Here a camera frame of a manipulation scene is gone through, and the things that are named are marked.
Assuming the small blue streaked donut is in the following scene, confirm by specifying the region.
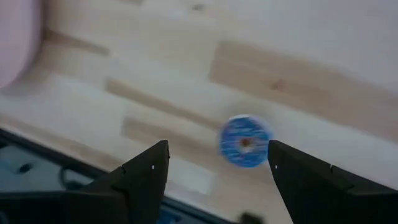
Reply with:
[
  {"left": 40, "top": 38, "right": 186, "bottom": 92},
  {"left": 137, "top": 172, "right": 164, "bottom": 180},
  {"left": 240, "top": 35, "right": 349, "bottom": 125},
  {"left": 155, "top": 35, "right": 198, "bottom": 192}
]
[{"left": 218, "top": 114, "right": 274, "bottom": 169}]

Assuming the pink round plate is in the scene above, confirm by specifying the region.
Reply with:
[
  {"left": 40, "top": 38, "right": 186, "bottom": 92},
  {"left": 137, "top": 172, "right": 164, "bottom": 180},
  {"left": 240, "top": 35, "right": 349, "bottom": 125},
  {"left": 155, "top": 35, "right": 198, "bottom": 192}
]
[{"left": 0, "top": 0, "right": 43, "bottom": 90}]

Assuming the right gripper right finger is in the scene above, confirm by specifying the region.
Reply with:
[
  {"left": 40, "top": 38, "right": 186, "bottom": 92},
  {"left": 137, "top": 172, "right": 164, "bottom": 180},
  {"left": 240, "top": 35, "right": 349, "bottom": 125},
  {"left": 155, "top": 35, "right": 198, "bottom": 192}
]
[{"left": 267, "top": 139, "right": 398, "bottom": 224}]

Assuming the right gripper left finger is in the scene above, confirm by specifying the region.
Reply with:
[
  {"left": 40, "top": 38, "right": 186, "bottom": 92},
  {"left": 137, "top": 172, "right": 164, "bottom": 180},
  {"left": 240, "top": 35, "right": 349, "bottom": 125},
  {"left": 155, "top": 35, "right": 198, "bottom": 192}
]
[{"left": 80, "top": 139, "right": 170, "bottom": 224}]

